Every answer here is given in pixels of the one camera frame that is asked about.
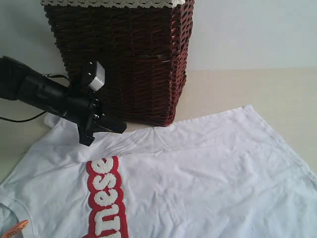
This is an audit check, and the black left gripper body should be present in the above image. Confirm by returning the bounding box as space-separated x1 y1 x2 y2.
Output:
63 85 102 131

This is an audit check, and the white t-shirt red lettering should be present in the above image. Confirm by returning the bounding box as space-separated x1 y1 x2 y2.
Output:
0 106 317 238

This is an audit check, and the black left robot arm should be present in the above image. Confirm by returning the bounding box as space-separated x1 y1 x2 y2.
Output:
0 56 127 146

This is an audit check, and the dark red wicker basket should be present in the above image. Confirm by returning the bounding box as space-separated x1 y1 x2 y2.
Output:
43 0 194 126

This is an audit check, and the orange neck label tag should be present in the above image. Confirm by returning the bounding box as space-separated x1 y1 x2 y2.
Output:
2 220 29 238

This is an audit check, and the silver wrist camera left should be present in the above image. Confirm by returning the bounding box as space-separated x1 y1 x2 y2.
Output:
80 61 106 92

